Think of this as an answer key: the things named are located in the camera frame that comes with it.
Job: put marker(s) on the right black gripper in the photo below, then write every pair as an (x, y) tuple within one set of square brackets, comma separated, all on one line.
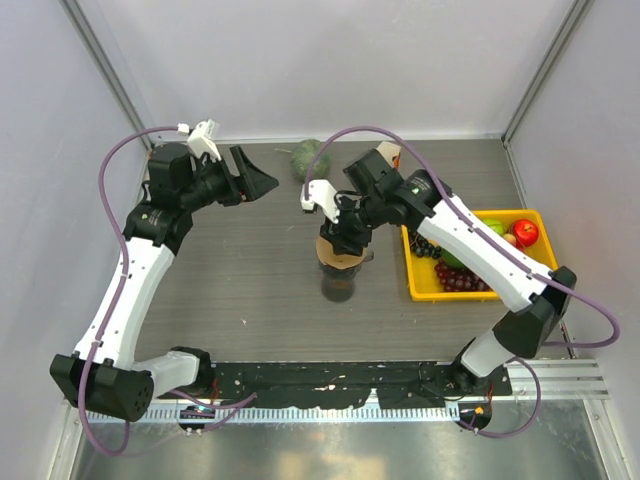
[(344, 240)]

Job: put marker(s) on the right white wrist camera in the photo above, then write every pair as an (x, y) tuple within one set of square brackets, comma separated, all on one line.
[(320, 194)]

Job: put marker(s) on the dark green lime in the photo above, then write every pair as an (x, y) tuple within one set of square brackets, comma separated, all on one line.
[(450, 260)]

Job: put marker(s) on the glass coffee carafe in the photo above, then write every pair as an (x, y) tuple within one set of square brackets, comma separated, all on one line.
[(338, 286)]

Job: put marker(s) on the red lychee cluster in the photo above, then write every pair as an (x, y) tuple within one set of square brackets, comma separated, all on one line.
[(513, 241)]

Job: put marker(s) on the aluminium frame rail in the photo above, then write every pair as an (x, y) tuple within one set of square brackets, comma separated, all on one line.
[(127, 395)]

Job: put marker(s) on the green netted melon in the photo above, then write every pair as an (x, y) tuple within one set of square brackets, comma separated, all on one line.
[(301, 157)]

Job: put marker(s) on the brown paper coffee filter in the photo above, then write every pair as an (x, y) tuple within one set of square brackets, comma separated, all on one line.
[(328, 257)]

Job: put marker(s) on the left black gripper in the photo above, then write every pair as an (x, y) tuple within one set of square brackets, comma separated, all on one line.
[(255, 182)]

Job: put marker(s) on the yellow plastic fruit tray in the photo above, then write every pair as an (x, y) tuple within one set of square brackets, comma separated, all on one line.
[(423, 282)]

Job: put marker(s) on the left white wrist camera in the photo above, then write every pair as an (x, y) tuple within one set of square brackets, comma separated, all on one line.
[(200, 139)]

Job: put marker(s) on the light green apple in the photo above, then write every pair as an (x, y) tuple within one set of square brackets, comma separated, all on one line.
[(495, 225)]

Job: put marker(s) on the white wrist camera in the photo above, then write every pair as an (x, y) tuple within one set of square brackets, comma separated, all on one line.
[(320, 194), (200, 139)]

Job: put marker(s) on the upper red apple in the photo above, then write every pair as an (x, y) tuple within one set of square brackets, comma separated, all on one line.
[(525, 232)]

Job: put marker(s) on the black grape bunch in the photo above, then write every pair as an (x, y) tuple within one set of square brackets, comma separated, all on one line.
[(424, 248)]

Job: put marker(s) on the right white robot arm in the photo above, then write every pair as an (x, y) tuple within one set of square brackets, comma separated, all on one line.
[(534, 294)]

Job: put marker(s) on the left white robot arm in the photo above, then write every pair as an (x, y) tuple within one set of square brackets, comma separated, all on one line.
[(179, 185)]

